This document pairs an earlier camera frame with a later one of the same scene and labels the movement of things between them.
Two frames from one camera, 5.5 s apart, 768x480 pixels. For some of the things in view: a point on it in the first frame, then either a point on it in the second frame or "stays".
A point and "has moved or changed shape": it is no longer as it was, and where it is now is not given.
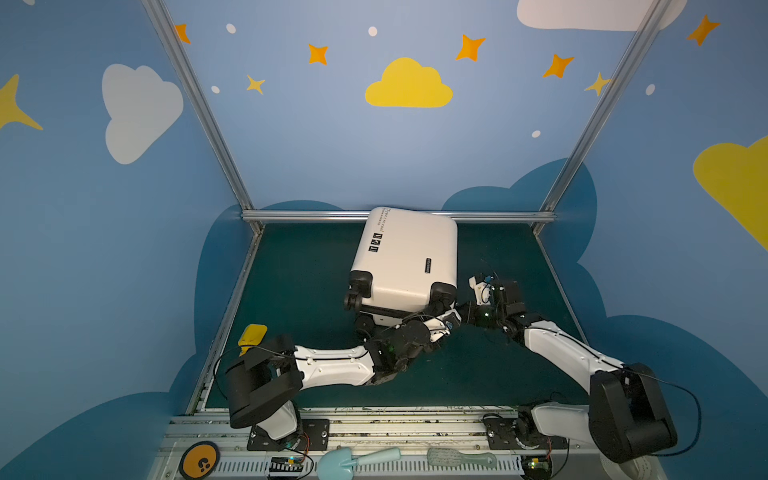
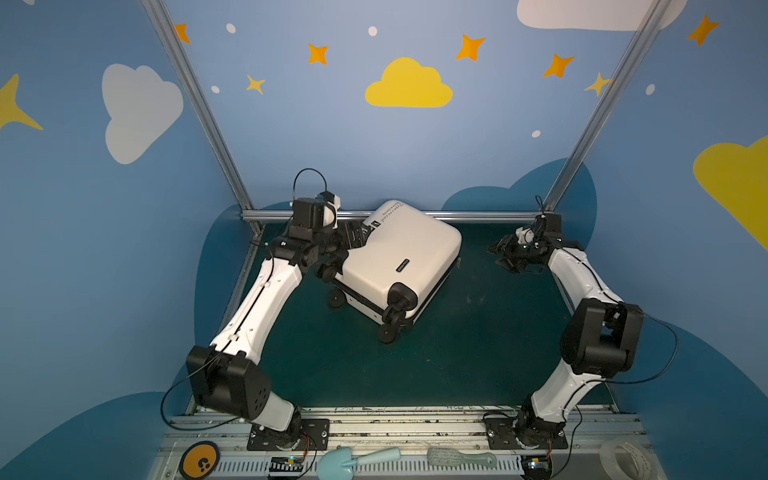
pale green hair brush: (449, 457) stays
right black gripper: (475, 310) → (514, 251)
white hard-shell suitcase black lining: (405, 265) has moved or changed shape
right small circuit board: (537, 467) stays
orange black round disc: (199, 460) stays
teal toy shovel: (336, 463) stays
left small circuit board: (286, 464) stays
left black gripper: (417, 327) → (349, 237)
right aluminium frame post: (652, 19) stays
